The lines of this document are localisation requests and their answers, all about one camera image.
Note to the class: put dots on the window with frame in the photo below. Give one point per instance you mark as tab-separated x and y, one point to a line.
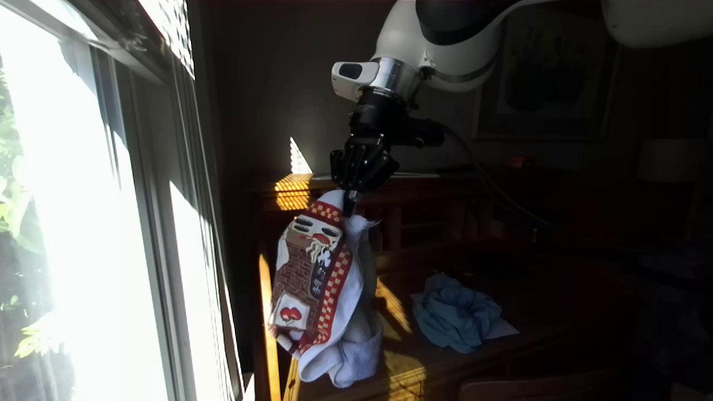
89	223

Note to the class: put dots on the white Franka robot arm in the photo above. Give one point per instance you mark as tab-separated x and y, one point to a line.
475	36

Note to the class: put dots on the blue cloth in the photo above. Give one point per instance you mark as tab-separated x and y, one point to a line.
458	313

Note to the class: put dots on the white and red towel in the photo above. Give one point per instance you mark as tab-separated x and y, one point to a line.
325	297

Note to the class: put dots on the window blind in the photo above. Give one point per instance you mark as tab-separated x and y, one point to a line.
173	29

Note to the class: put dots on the wooden desk with hutch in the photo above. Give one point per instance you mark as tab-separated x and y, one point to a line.
447	223

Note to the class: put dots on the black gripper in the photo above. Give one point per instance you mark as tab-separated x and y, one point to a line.
375	124

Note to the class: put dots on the thin blind wand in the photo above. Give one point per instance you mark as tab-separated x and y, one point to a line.
212	245

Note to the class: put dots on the green tree foliage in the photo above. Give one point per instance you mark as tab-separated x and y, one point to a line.
11	213

